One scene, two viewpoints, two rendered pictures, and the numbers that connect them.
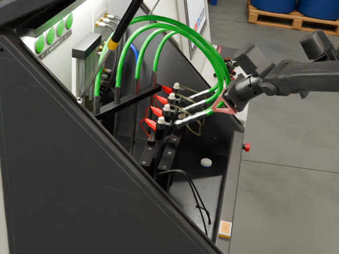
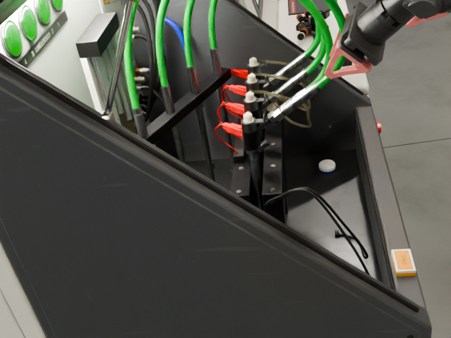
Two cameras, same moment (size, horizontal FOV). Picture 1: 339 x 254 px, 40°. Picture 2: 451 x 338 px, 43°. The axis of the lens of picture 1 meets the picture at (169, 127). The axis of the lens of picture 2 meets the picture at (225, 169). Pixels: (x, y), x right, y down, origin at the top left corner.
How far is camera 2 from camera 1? 0.33 m
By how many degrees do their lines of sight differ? 3
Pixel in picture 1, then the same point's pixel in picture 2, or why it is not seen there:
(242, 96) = (374, 36)
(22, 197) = (64, 304)
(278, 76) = not seen: outside the picture
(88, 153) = (147, 202)
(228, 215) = (398, 237)
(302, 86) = not seen: outside the picture
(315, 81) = not seen: outside the picture
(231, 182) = (382, 184)
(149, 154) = (242, 178)
